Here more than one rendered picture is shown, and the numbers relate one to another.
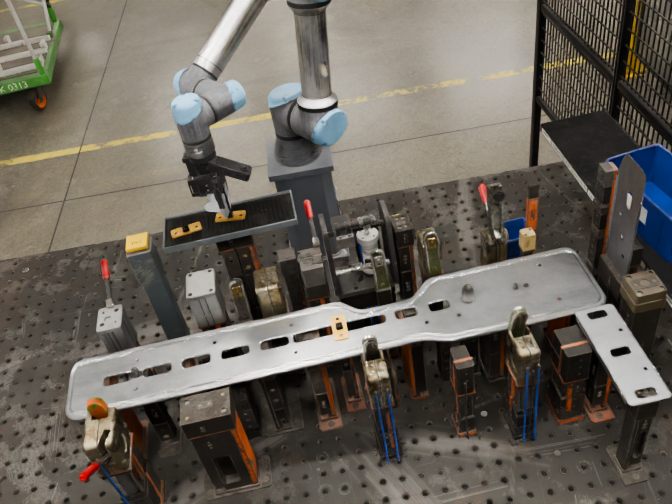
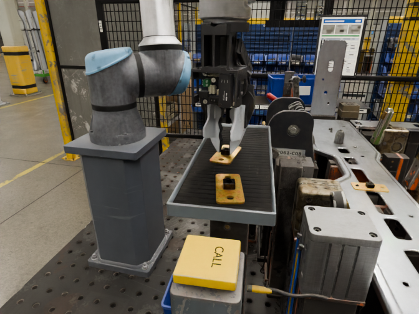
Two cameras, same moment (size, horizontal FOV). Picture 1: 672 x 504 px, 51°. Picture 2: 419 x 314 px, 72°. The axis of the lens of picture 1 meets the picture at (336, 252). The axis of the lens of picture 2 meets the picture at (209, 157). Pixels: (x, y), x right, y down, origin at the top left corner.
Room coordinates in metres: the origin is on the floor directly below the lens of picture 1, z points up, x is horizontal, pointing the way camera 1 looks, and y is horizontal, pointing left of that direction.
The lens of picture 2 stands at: (1.48, 0.76, 1.37)
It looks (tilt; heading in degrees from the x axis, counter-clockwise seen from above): 23 degrees down; 282
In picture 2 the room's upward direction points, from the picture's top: straight up
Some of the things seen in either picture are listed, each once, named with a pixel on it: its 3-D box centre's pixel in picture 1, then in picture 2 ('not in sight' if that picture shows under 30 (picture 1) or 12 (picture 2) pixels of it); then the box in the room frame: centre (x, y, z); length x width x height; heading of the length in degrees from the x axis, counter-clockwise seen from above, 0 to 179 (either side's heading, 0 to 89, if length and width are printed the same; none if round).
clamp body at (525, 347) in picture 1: (520, 385); (383, 170); (1.03, -0.39, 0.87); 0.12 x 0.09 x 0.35; 2
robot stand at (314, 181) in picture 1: (309, 201); (126, 197); (1.89, 0.06, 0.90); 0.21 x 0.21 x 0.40; 88
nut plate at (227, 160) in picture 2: (230, 215); (226, 151); (1.56, 0.27, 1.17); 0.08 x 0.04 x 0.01; 82
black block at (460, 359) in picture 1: (464, 393); (386, 193); (1.06, -0.25, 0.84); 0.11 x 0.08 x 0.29; 2
